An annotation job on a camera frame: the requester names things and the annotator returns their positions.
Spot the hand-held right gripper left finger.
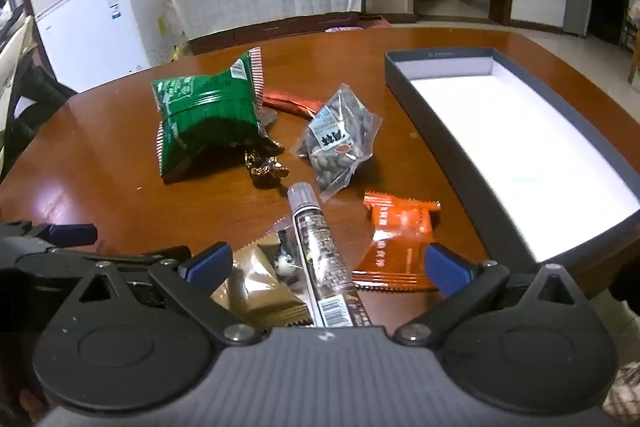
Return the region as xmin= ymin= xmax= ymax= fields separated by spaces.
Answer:
xmin=60 ymin=242 xmax=263 ymax=348

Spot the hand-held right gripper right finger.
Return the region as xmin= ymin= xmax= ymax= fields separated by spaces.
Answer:
xmin=392 ymin=243 xmax=591 ymax=349

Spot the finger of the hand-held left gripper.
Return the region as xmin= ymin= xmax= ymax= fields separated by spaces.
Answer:
xmin=47 ymin=246 xmax=193 ymax=270
xmin=0 ymin=221 xmax=98 ymax=253

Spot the tan snack packet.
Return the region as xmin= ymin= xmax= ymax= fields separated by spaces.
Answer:
xmin=210 ymin=243 xmax=313 ymax=328

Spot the orange snack packet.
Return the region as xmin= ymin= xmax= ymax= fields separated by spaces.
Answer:
xmin=351 ymin=191 xmax=442 ymax=294

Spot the long clear tube snack packet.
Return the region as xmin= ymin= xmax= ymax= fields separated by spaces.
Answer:
xmin=287 ymin=183 xmax=373 ymax=328

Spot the grey box with white inside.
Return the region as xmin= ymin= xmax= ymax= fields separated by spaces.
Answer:
xmin=384 ymin=48 xmax=640 ymax=300

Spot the green snack bag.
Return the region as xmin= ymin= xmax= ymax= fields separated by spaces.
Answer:
xmin=151 ymin=48 xmax=286 ymax=184

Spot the clear bag of brown nuts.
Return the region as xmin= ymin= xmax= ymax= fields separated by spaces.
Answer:
xmin=296 ymin=83 xmax=383 ymax=202

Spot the small clear wrapped candy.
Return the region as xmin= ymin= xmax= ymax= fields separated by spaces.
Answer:
xmin=270 ymin=218 xmax=308 ymax=284

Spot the brown foil wrapped candy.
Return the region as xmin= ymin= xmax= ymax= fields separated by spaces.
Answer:
xmin=243 ymin=148 xmax=291 ymax=188

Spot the dark chair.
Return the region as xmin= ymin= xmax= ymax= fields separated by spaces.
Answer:
xmin=0 ymin=7 xmax=78 ymax=180

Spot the red snack packet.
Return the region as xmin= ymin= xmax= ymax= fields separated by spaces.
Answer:
xmin=261 ymin=89 xmax=326 ymax=122

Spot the white chest freezer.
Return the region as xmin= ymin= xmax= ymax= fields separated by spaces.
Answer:
xmin=32 ymin=0 xmax=166 ymax=92

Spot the patterned cloth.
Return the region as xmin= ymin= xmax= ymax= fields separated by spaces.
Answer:
xmin=602 ymin=362 xmax=640 ymax=423

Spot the dark wooden television cabinet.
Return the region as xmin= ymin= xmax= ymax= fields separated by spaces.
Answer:
xmin=185 ymin=14 xmax=391 ymax=55

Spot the white lace cloth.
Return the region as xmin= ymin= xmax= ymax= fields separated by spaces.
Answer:
xmin=172 ymin=0 xmax=367 ymax=42

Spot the side table with lace cloth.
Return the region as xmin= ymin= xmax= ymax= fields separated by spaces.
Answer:
xmin=621 ymin=2 xmax=640 ymax=86

